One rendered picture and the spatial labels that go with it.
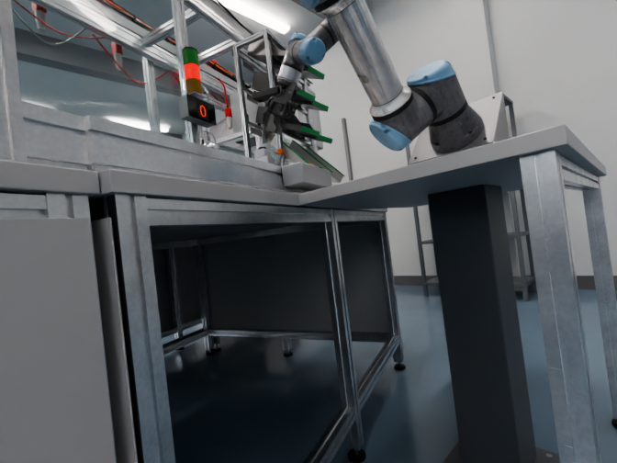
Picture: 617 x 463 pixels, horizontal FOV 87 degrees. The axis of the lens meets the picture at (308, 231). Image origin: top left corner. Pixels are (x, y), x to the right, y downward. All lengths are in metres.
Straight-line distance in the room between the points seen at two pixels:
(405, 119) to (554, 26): 3.22
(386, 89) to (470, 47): 3.19
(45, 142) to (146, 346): 0.30
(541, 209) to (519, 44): 3.53
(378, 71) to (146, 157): 0.55
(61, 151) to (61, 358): 0.28
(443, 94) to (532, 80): 2.98
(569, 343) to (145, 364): 0.61
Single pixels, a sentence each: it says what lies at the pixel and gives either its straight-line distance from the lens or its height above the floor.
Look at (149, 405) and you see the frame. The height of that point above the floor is 0.55.
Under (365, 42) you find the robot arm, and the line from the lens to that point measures 0.85.
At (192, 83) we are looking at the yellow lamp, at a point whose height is 1.29.
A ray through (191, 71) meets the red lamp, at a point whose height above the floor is 1.33.
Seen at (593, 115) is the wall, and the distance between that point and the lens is 3.79.
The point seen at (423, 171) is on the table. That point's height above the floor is 0.84.
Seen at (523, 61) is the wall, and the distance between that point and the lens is 4.02.
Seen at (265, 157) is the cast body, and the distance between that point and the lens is 1.21.
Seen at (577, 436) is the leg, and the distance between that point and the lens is 0.70.
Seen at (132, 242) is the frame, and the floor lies 0.77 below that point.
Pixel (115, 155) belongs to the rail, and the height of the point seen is 0.90.
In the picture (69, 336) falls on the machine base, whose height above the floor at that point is 0.66.
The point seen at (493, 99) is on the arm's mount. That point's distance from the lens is 1.21.
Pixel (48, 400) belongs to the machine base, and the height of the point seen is 0.60.
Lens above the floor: 0.74
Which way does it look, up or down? 1 degrees up
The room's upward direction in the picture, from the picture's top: 7 degrees counter-clockwise
